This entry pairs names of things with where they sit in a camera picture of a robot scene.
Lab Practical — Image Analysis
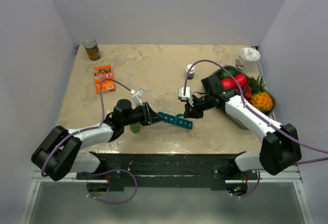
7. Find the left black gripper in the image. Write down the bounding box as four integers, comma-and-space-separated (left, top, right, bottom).
122, 101, 164, 126

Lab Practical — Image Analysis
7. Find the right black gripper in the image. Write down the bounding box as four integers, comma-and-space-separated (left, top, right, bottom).
183, 94, 213, 119

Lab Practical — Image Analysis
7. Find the teal weekly pill organizer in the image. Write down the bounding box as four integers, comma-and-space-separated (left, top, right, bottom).
158, 112, 193, 130

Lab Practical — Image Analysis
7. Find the green pill bottle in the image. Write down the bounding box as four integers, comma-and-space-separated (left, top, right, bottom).
129, 123, 141, 134

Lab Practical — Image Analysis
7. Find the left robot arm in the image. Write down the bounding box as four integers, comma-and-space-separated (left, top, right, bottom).
31, 99, 163, 181

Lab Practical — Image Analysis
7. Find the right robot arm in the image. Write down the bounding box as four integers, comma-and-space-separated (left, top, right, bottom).
178, 76, 302, 179

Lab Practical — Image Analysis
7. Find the white capped dark pill bottle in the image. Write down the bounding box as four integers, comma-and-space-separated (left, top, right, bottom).
186, 64, 195, 79

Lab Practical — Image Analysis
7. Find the green toy lime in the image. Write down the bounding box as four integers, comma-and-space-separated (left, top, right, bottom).
219, 69, 237, 79

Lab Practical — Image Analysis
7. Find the dark grey fruit tray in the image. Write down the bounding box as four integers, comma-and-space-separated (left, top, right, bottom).
201, 65, 276, 116

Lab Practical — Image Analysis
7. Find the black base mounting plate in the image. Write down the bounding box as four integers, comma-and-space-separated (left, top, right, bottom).
77, 153, 258, 191

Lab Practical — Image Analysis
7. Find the toy cherries cluster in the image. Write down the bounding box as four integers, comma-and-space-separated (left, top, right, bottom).
235, 86, 252, 101

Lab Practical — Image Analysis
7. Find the red toy apple right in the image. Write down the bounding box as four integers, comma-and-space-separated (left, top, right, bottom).
234, 74, 248, 88

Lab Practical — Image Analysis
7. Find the orange cardboard box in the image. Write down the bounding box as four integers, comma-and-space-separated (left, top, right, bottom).
93, 65, 116, 94

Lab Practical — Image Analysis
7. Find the white paper cup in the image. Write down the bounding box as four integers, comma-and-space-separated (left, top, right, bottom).
235, 48, 261, 74

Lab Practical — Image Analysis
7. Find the tin food can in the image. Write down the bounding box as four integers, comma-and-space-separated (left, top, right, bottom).
83, 39, 101, 60

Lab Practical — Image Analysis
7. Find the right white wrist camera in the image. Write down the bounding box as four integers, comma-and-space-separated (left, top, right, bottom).
178, 87, 192, 102

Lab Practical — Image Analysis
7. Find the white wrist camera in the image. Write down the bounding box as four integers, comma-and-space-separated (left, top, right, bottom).
130, 89, 145, 107
178, 87, 192, 102

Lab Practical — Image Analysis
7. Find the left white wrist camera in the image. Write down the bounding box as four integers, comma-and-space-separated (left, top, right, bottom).
130, 89, 145, 107

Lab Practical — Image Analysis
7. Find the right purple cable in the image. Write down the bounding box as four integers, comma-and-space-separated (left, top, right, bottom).
183, 59, 328, 199

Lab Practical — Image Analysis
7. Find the aluminium frame rail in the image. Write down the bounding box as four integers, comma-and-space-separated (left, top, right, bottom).
30, 44, 313, 223

